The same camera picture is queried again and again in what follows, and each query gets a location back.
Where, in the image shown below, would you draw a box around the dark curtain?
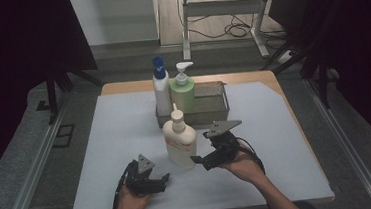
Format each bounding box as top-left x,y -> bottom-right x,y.
0,0 -> 107,191
294,0 -> 371,167

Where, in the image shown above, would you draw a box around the white bottle with blue pump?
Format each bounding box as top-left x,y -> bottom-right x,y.
150,55 -> 174,119

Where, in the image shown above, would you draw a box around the black tripod stand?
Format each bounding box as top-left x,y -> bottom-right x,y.
257,22 -> 342,114
43,55 -> 108,125

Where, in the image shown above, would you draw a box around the white desk frame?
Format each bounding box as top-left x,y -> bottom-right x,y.
178,0 -> 272,65

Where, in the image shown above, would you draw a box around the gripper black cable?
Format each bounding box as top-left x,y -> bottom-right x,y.
108,164 -> 135,209
235,134 -> 267,178

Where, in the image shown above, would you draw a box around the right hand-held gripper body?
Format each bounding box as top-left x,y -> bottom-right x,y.
201,118 -> 247,171

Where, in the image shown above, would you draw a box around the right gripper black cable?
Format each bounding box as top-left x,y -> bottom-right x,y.
235,134 -> 267,178

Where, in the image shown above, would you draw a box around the person's left hand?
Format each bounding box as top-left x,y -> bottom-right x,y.
111,182 -> 154,209

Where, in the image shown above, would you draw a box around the aluminium rail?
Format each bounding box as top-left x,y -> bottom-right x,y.
303,73 -> 371,209
0,93 -> 79,209

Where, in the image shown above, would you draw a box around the green pump bottle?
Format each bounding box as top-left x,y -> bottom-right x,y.
167,61 -> 198,116

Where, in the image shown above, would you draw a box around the person's right hand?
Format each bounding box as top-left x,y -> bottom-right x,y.
216,139 -> 268,187

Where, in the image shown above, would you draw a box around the black floor cables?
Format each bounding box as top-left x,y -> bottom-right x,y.
183,0 -> 291,57

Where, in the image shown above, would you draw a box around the white cabinet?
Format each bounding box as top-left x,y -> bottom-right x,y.
69,0 -> 163,49

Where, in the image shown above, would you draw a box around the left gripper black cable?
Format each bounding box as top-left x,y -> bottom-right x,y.
108,164 -> 135,209

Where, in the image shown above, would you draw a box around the pale blue table mat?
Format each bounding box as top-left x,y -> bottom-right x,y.
60,75 -> 336,209

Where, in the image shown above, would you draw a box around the metal mesh basket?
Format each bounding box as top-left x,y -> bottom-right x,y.
152,79 -> 232,130

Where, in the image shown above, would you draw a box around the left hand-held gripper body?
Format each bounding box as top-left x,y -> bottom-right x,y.
122,152 -> 164,197

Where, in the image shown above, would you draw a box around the cream pump bottle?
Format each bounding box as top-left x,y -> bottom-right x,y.
159,101 -> 201,171

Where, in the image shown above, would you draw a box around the white power strip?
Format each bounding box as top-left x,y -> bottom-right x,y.
276,49 -> 297,66

